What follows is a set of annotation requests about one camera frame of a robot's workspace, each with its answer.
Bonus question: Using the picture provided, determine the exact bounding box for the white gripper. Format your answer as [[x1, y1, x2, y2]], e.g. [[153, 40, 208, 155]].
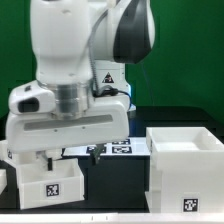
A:
[[6, 96, 130, 171]]

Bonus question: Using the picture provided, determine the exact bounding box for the white drawer with knob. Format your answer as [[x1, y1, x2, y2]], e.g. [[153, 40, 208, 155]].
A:
[[16, 159, 84, 209]]

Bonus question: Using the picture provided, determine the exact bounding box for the white drawer cabinet box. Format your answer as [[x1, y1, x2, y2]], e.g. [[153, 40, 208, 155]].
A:
[[145, 127, 224, 213]]

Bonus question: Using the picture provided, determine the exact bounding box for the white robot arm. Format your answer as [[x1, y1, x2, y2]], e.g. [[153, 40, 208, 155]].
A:
[[6, 0, 155, 154]]

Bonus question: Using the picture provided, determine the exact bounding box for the white open drawer tray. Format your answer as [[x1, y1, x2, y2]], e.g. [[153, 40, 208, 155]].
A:
[[0, 140, 48, 165]]

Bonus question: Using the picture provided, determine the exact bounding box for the white L-shaped corner fence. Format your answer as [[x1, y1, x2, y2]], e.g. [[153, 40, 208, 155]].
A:
[[0, 213, 224, 224]]

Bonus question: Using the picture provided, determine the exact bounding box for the white fiducial marker sheet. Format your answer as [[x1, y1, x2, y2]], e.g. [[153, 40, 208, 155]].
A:
[[63, 137, 150, 157]]

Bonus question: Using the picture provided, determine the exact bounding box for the white block at left edge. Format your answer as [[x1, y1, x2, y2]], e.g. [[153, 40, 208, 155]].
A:
[[0, 169, 7, 195]]

